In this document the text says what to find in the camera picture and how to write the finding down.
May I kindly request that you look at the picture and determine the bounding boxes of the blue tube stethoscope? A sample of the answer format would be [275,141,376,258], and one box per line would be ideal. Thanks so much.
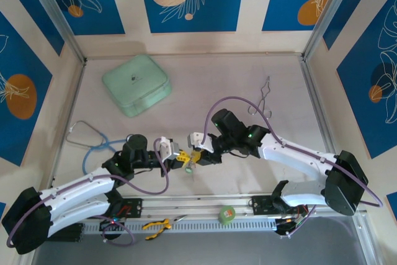
[66,120,134,174]

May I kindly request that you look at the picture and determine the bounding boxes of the silver metal forceps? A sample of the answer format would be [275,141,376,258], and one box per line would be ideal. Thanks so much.
[248,75,273,119]

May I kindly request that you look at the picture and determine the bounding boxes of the mint green zip case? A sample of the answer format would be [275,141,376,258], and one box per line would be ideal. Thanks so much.
[102,53,172,119]

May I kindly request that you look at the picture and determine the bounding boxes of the green tape roll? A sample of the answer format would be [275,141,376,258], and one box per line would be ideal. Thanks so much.
[218,205,236,225]

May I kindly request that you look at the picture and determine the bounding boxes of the yellow and black pliers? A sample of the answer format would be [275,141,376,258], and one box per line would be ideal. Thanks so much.
[141,215,189,241]

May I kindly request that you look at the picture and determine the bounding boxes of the black block stack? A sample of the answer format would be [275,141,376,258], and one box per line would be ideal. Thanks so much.
[46,223,85,243]

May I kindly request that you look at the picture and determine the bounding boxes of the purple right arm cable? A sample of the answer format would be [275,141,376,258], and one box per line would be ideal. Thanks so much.
[200,96,384,240]

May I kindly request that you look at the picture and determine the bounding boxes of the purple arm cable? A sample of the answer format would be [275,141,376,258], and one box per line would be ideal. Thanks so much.
[6,139,171,249]
[200,96,384,240]

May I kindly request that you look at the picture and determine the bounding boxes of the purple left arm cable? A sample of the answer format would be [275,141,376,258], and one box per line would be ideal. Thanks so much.
[6,139,171,249]

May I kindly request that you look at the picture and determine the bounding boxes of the aluminium mounting rail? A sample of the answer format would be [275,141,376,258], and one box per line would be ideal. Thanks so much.
[105,194,367,220]

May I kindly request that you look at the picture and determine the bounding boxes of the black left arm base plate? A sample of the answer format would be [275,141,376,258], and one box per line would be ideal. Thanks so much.
[105,197,144,219]

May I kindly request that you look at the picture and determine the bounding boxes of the grey slotted cable duct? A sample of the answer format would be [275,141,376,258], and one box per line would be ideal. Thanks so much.
[82,218,279,235]

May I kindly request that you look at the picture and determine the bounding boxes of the aluminium table side rail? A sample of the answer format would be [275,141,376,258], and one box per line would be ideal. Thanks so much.
[18,60,89,265]
[300,56,384,265]

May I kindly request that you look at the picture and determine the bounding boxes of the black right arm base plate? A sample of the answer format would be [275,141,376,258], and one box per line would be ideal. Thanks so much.
[250,195,308,216]

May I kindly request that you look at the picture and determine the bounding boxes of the aluminium frame post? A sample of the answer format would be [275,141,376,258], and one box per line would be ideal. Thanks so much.
[23,0,87,66]
[302,0,360,63]

